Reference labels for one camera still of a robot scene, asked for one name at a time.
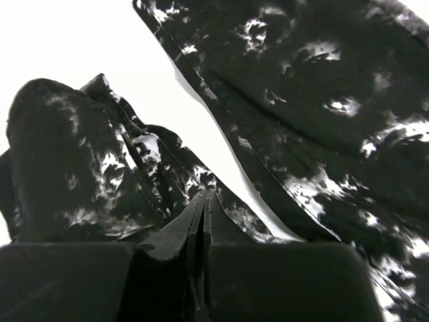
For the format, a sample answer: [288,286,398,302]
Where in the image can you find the black white patterned trousers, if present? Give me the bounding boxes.
[1,1,428,321]

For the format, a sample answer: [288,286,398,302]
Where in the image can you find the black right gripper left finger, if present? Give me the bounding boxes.
[129,191,205,321]

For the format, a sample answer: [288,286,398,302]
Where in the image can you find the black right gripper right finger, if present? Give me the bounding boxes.
[203,191,251,321]

